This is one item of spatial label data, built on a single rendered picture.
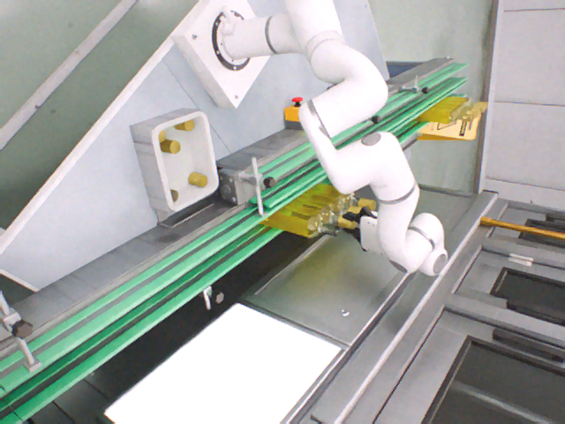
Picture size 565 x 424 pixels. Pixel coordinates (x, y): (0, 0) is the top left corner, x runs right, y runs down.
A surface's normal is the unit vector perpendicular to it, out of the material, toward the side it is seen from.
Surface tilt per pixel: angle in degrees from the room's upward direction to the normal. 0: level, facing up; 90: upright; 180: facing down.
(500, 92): 90
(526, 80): 90
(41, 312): 90
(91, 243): 0
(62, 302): 90
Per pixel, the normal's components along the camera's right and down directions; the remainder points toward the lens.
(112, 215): 0.80, 0.21
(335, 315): -0.10, -0.89
